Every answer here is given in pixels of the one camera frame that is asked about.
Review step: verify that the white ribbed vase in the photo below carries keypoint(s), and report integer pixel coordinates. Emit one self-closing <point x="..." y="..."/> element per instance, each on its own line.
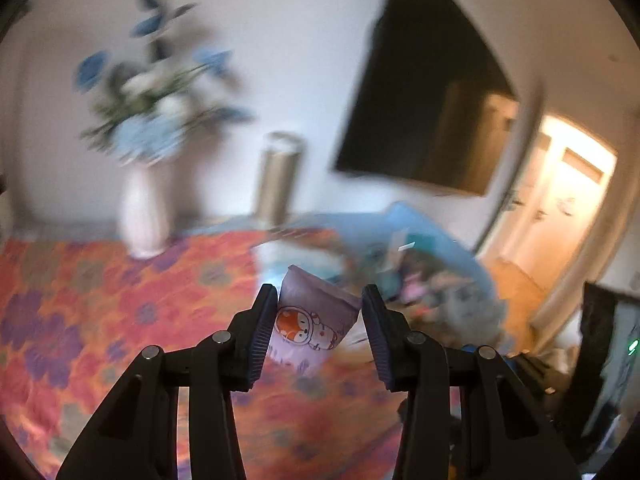
<point x="145" y="218"/>

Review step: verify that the wooden door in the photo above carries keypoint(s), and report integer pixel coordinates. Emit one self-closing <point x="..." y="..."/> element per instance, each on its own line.
<point x="556" y="200"/>

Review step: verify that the black wall television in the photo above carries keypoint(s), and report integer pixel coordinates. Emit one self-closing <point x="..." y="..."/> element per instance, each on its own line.
<point x="433" y="105"/>

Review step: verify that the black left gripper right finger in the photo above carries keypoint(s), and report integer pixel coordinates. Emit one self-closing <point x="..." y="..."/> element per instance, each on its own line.
<point x="411" y="362"/>

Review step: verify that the floral orange tablecloth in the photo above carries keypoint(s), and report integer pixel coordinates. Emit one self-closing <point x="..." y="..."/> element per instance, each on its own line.
<point x="74" y="315"/>

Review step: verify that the grey plush toy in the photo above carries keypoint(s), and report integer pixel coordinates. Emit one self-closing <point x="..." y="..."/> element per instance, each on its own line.
<point x="467" y="315"/>

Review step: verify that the blue tissue pack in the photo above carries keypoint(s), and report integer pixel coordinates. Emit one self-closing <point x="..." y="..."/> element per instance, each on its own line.
<point x="272" y="260"/>

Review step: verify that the gold thermos bottle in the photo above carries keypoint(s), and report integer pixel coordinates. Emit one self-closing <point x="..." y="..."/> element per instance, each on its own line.
<point x="280" y="158"/>

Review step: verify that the blue white artificial flowers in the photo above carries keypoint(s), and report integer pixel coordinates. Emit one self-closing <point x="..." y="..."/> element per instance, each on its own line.
<point x="149" y="112"/>

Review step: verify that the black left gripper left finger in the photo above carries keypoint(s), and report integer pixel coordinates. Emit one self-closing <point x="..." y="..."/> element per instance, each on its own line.
<point x="133" y="432"/>

